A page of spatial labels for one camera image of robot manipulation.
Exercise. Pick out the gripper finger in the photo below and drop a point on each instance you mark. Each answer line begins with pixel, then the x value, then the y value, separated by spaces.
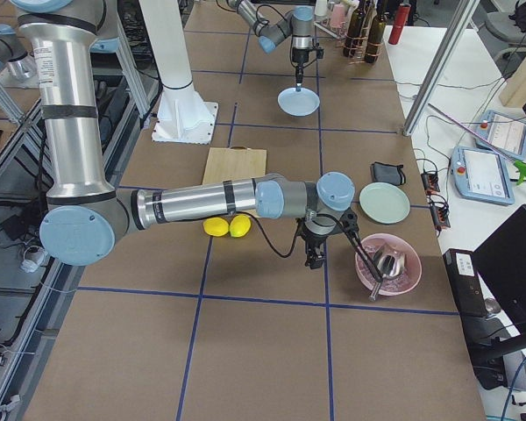
pixel 319 259
pixel 310 258

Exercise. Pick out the light blue plate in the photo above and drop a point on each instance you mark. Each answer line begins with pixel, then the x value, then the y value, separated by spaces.
pixel 298 102

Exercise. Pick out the mint green plate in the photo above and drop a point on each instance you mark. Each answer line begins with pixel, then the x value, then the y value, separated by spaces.
pixel 384 203

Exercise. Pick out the pink cup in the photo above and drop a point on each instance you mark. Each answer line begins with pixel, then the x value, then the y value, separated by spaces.
pixel 337 18

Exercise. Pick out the left dark wine bottle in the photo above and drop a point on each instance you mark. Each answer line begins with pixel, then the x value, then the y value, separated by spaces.
pixel 355 26

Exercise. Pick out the dark wine bottle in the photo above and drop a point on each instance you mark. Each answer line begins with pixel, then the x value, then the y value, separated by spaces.
pixel 355 26
pixel 375 35

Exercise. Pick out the pink bowl with ice cubes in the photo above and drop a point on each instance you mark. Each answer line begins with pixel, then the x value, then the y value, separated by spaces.
pixel 409 277

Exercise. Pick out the metal scoop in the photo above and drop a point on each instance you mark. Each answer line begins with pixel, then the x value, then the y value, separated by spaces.
pixel 390 264

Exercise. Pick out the right yellow lemon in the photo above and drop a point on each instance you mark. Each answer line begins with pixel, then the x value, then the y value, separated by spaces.
pixel 239 226

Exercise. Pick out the yellow lemon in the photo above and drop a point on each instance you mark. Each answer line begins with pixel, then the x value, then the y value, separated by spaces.
pixel 239 226
pixel 216 227

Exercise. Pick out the right dark wine bottle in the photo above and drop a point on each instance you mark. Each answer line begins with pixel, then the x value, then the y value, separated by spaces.
pixel 375 35

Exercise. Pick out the dark grey folded cloth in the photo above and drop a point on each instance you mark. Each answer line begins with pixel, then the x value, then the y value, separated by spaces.
pixel 388 173

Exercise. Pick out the left yellow lemon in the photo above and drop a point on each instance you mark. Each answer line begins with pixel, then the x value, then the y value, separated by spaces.
pixel 216 227

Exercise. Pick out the red bottle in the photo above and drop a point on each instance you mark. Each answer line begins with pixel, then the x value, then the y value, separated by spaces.
pixel 400 20

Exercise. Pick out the wooden cutting board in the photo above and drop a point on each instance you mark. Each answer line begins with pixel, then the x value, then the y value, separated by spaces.
pixel 231 164

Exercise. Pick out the orange black connector board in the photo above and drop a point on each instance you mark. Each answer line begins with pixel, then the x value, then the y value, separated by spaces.
pixel 438 205

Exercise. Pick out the black computer box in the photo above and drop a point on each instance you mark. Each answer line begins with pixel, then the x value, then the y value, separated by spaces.
pixel 465 283

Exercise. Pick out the near teach pendant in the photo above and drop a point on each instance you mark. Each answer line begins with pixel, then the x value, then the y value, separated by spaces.
pixel 481 175

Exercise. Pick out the teach pendant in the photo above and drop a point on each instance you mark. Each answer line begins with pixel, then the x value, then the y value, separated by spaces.
pixel 481 175
pixel 504 132

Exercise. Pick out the black computer monitor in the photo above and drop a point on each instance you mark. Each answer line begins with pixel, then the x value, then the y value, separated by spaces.
pixel 501 263

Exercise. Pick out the far teach pendant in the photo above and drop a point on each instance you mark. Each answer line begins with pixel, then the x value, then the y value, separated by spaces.
pixel 504 132

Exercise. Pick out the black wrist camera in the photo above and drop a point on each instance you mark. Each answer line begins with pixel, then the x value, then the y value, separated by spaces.
pixel 349 221

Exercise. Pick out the copper wire bottle rack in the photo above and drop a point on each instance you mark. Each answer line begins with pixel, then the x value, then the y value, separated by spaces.
pixel 362 38

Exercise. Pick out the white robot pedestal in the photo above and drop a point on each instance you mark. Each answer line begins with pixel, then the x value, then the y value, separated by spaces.
pixel 182 116

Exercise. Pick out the aluminium frame post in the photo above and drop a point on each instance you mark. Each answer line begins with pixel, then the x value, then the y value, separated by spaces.
pixel 449 42

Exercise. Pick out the green handled grabber tool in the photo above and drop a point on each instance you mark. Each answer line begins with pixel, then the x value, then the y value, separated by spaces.
pixel 469 128

